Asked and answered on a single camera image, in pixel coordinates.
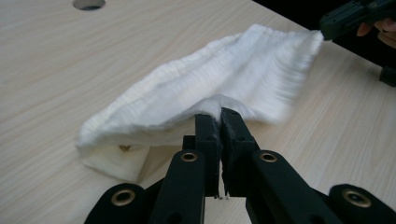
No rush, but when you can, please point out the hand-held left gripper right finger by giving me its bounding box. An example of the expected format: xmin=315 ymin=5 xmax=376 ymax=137
xmin=219 ymin=106 xmax=262 ymax=199

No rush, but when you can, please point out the white towel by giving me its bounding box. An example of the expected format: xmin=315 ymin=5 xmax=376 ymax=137
xmin=76 ymin=22 xmax=325 ymax=184

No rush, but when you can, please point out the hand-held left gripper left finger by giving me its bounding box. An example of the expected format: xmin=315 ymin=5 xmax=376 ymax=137
xmin=182 ymin=113 xmax=223 ymax=198

